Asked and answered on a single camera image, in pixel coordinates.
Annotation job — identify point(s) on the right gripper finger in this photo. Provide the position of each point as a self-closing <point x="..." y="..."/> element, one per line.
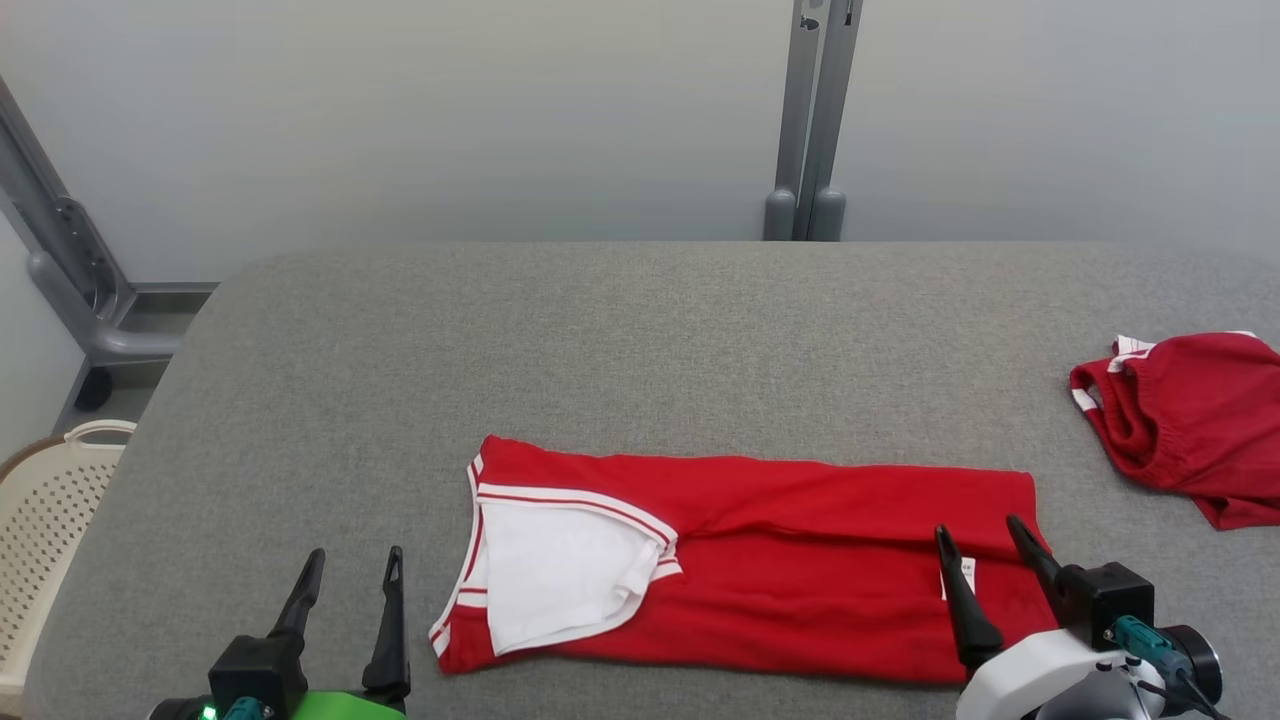
<point x="1035" y="560"/>
<point x="965" y="610"/>

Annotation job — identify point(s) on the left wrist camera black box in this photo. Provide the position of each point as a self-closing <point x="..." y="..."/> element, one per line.
<point x="255" y="670"/>

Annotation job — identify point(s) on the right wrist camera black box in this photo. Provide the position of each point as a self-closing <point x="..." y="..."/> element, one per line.
<point x="1105" y="600"/>

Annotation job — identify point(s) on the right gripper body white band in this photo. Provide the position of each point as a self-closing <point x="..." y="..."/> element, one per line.
<point x="1010" y="685"/>

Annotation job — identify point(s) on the small black frame foot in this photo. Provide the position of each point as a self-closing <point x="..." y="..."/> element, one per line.
<point x="93" y="390"/>

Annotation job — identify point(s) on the grey metal partition post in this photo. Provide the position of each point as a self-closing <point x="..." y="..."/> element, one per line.
<point x="835" y="100"/>
<point x="795" y="120"/>

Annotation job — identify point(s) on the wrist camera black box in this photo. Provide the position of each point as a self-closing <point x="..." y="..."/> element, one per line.
<point x="255" y="670"/>
<point x="1105" y="600"/>

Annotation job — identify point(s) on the grey bent metal frame tube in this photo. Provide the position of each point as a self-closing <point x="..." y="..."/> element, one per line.
<point x="110" y="340"/>

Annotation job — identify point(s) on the red shorts white stripe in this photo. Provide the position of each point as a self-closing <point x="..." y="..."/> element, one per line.
<point x="1200" y="420"/>

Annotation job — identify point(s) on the beige plastic laundry basket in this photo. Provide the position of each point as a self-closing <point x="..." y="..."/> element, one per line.
<point x="50" y="520"/>

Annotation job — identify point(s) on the red white jersey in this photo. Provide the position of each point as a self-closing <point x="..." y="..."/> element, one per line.
<point x="800" y="560"/>

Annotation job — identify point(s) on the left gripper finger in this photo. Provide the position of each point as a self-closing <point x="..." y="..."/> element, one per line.
<point x="305" y="600"/>
<point x="392" y="650"/>

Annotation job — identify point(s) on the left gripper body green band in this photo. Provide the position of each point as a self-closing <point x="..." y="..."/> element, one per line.
<point x="340" y="708"/>

